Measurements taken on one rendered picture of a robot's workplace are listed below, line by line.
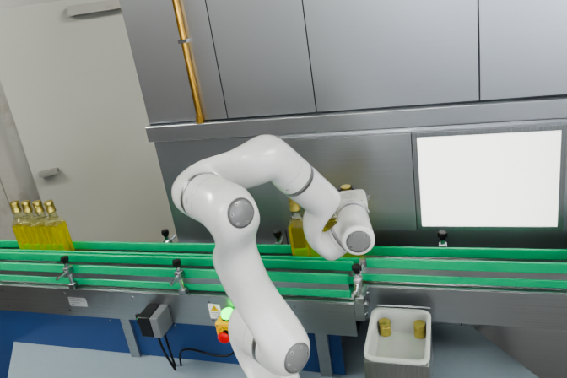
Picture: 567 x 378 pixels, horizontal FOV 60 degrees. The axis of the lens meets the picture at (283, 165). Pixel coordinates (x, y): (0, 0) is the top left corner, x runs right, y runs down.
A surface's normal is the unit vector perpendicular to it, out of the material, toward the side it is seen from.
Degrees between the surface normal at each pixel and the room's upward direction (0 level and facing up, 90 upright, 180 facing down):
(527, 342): 90
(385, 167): 90
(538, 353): 90
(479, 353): 0
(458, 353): 0
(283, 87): 90
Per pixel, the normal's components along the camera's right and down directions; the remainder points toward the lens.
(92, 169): 0.38, 0.25
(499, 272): -0.29, 0.36
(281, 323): 0.45, -0.26
